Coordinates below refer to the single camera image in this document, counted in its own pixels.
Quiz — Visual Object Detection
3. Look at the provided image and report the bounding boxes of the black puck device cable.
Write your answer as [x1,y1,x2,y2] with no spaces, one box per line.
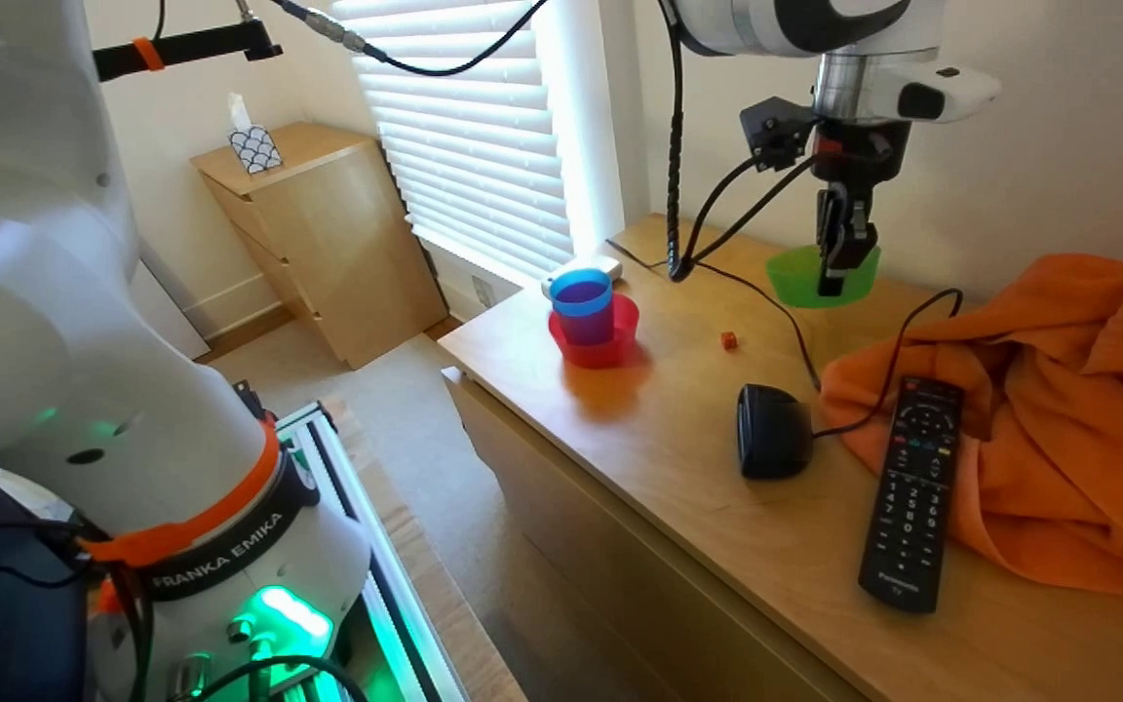
[807,285,972,445]

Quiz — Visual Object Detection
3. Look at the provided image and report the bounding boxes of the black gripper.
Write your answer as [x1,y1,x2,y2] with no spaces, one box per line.
[807,113,913,299]

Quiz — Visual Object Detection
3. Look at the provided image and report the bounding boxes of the black rod with orange tape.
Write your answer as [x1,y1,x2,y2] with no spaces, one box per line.
[86,17,288,86]

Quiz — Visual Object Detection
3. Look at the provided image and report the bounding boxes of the white window blinds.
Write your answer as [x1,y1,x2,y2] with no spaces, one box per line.
[328,0,578,285]

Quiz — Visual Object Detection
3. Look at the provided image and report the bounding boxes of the white window frame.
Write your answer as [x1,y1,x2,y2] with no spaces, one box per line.
[531,0,632,265]

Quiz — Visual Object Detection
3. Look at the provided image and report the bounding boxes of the thin black table cable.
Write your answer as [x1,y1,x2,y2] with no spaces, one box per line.
[609,235,825,397]

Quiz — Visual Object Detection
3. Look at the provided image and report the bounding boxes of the black overhead cable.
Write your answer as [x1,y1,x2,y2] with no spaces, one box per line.
[270,0,553,82]

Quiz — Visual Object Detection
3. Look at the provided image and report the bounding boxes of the red plastic bowl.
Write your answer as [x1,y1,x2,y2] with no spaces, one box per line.
[544,294,643,373]

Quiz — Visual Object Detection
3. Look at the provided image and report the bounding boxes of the dark blue fabric object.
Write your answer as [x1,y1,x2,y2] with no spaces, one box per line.
[0,464,93,702]

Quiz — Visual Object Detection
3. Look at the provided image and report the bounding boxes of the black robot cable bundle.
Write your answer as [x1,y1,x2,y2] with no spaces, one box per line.
[653,0,825,285]

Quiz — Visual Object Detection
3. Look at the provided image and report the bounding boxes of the black TV remote control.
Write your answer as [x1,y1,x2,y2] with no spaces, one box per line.
[852,373,972,620]

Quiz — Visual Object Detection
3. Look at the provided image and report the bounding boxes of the green plastic bowl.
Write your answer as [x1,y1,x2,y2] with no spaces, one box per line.
[762,241,885,311]

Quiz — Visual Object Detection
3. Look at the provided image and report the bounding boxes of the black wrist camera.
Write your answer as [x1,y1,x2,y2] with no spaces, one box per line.
[738,92,814,176]

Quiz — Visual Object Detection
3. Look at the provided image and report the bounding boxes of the black round puck device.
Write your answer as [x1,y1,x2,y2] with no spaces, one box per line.
[731,380,814,482]

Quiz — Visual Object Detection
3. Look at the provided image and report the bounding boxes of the orange cloth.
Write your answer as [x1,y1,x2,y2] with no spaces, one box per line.
[814,246,1123,606]

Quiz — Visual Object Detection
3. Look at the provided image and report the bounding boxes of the blue plastic cup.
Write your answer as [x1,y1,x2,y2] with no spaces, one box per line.
[537,265,621,350]

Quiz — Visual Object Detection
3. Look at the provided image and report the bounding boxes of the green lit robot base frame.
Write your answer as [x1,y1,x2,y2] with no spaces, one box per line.
[167,397,466,702]

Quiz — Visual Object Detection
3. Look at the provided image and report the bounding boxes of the patterned tissue box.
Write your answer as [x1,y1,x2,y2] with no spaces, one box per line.
[222,91,288,180]

